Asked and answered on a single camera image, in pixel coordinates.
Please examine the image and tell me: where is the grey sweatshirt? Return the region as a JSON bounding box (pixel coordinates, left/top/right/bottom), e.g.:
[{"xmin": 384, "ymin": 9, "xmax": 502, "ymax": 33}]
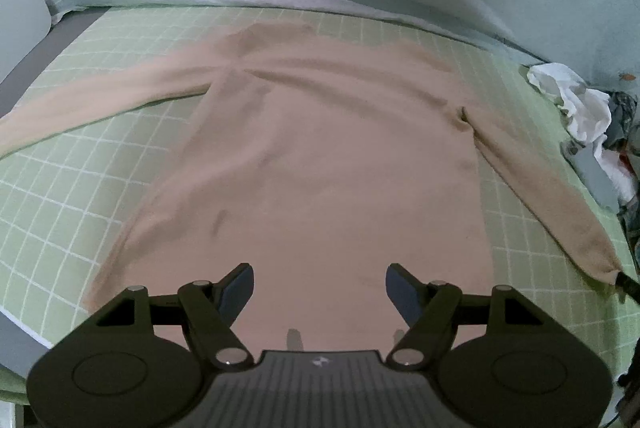
[{"xmin": 562, "ymin": 128, "xmax": 622, "ymax": 211}]

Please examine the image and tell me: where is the blue plaid shirt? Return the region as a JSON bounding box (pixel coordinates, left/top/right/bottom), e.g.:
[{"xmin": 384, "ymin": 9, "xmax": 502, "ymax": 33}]
[{"xmin": 606, "ymin": 90, "xmax": 640, "ymax": 149}]

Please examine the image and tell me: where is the white garment with red print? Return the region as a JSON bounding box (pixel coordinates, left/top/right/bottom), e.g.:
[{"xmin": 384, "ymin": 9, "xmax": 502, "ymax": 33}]
[{"xmin": 599, "ymin": 147, "xmax": 637, "ymax": 205}]

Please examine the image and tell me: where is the beige long-sleeve shirt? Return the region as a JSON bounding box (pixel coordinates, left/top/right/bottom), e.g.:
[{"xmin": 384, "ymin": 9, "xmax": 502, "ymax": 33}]
[{"xmin": 0, "ymin": 22, "xmax": 624, "ymax": 354}]

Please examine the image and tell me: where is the white crumpled garment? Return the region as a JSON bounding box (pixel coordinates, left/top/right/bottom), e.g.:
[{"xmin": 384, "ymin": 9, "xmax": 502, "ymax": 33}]
[{"xmin": 526, "ymin": 62, "xmax": 614, "ymax": 145}]

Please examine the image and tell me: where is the grey bed frame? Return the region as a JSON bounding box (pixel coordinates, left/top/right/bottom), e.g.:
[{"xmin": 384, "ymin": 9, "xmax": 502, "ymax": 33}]
[{"xmin": 0, "ymin": 6, "xmax": 108, "ymax": 109}]

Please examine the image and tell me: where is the green checked bed sheet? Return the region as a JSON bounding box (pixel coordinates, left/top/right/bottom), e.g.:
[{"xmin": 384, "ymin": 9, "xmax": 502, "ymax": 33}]
[{"xmin": 0, "ymin": 5, "xmax": 640, "ymax": 411}]

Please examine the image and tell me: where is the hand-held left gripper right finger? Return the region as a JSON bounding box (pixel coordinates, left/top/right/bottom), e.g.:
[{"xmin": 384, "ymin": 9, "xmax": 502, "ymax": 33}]
[{"xmin": 385, "ymin": 263, "xmax": 544, "ymax": 369}]

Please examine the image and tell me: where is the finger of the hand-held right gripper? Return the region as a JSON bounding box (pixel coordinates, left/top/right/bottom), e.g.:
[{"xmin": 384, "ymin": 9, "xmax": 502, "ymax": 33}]
[{"xmin": 616, "ymin": 272, "xmax": 640, "ymax": 307}]

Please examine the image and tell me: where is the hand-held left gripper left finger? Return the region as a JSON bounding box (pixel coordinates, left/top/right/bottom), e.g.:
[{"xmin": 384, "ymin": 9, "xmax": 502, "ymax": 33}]
[{"xmin": 92, "ymin": 263, "xmax": 256, "ymax": 368}]

